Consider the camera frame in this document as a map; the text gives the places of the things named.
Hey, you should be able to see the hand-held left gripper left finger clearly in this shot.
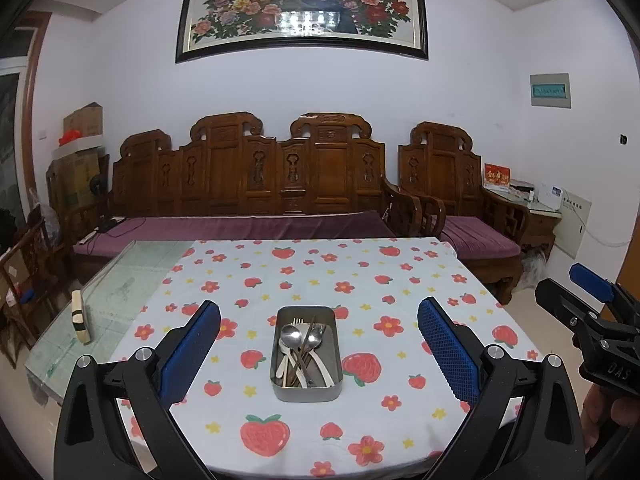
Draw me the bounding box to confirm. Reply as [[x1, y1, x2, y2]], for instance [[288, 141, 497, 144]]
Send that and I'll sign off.
[[52, 300, 222, 480]]

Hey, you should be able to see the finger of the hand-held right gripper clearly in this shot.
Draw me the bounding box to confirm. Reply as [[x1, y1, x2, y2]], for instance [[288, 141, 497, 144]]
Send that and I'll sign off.
[[570, 262, 640, 328], [535, 277, 606, 334]]

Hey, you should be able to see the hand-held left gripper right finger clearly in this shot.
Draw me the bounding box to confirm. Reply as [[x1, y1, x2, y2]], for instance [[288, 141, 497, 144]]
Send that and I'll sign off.
[[417, 296, 586, 480]]

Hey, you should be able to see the beige plastic spoon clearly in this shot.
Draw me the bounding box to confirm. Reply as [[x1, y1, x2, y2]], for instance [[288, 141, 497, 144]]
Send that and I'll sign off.
[[275, 347, 293, 388]]

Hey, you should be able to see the large metal spoon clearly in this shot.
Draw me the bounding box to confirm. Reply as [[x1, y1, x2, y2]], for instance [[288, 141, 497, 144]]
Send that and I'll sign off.
[[280, 325, 308, 387]]

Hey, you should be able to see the metal fork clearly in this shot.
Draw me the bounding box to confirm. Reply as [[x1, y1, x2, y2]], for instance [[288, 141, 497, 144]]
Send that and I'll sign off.
[[292, 316, 307, 361]]

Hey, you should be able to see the dark chopstick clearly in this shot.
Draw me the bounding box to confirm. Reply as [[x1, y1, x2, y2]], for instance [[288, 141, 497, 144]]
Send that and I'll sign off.
[[295, 316, 317, 388]]

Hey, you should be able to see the rectangular metal tray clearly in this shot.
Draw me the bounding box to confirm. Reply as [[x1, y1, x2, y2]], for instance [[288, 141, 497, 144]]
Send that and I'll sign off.
[[270, 306, 343, 403]]

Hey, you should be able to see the white plastic spoon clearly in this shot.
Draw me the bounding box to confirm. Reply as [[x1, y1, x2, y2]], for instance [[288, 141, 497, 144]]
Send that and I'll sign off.
[[310, 350, 335, 387]]

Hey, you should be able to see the person's right hand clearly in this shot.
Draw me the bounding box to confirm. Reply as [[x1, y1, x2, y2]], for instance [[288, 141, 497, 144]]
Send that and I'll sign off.
[[582, 385, 640, 456]]

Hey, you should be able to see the clear plastic bag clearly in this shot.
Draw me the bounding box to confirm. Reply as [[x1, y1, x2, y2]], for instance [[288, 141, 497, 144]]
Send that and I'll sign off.
[[520, 247, 548, 291]]

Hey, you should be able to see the wooden side table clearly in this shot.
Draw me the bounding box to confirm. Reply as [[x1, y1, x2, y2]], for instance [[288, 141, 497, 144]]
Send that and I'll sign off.
[[482, 185, 563, 261]]

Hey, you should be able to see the white desktop device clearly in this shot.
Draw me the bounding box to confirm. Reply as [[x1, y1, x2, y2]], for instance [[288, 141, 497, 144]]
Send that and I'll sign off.
[[535, 185, 565, 211]]

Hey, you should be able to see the square purple seat cushion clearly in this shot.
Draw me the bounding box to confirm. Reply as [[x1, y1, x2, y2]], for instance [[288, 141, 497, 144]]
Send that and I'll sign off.
[[440, 216, 522, 261]]

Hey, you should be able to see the beige block with black band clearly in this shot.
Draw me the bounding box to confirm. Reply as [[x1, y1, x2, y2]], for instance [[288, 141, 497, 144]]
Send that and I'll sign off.
[[71, 289, 93, 345]]

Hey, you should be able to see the long purple seat cushion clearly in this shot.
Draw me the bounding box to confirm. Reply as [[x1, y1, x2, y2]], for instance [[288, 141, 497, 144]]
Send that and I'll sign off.
[[73, 211, 396, 257]]

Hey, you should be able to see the strawberry print tablecloth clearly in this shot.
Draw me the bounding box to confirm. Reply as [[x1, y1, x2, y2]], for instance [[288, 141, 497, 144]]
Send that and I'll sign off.
[[107, 238, 546, 480]]

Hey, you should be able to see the red gift box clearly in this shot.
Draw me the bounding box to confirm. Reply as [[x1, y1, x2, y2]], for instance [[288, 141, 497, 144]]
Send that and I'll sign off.
[[483, 163, 511, 188]]

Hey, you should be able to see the wooden side chair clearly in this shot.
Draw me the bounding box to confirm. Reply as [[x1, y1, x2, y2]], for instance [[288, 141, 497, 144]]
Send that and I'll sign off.
[[0, 220, 71, 361]]

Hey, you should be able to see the carved wooden armchair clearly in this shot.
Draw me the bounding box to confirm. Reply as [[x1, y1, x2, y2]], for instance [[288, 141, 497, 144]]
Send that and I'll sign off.
[[398, 121, 532, 306]]

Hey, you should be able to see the large brown cardboard box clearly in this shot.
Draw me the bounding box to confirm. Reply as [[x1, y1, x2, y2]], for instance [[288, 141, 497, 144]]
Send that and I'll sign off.
[[47, 147, 108, 211]]

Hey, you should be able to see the carved wooden sofa bench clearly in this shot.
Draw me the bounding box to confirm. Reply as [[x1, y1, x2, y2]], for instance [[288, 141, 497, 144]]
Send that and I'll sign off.
[[70, 111, 423, 281]]

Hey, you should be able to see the small brown cardboard box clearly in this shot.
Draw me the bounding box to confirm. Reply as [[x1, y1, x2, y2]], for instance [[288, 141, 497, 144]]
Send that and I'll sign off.
[[62, 102, 104, 137]]

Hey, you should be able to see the framed peacock flower painting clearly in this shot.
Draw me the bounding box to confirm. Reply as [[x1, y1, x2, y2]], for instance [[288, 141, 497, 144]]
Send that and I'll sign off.
[[175, 0, 430, 64]]

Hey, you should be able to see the large white wall cabinet cover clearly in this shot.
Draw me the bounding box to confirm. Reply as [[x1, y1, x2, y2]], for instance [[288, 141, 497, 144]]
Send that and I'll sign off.
[[552, 187, 593, 261]]

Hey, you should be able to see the power strip with cable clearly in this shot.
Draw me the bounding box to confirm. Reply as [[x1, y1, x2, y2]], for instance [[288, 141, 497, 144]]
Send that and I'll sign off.
[[80, 215, 126, 246]]

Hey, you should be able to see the small grey wall panel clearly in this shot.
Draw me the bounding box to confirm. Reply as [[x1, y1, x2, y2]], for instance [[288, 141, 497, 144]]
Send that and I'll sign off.
[[530, 73, 572, 109]]

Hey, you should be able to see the wooden door frame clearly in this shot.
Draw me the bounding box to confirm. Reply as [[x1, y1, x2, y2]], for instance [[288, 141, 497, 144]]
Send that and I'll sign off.
[[0, 10, 53, 211]]

